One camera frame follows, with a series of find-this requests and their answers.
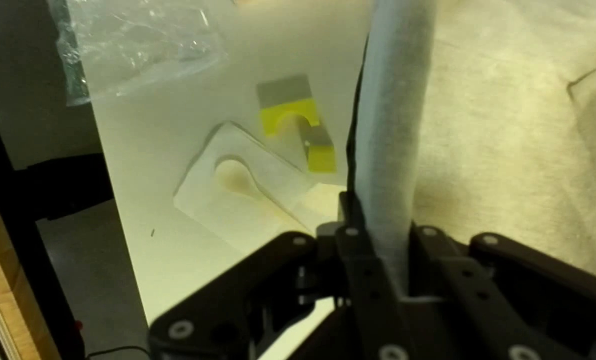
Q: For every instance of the wooden workbench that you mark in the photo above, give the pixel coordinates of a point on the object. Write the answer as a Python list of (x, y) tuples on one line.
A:
[(5, 280)]

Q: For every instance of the small wooden spoon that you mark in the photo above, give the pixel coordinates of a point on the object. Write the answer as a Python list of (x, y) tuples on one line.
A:
[(235, 175)]

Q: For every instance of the yellow-green triangle block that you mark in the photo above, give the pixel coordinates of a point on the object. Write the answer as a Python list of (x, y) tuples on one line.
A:
[(318, 150)]

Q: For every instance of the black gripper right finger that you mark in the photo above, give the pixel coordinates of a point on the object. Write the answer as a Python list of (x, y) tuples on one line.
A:
[(510, 301)]

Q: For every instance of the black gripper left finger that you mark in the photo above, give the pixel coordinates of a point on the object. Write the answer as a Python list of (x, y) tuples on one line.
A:
[(245, 293)]

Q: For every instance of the crumpled clear plastic bag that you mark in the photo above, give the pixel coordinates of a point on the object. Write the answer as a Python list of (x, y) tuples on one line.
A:
[(138, 41)]

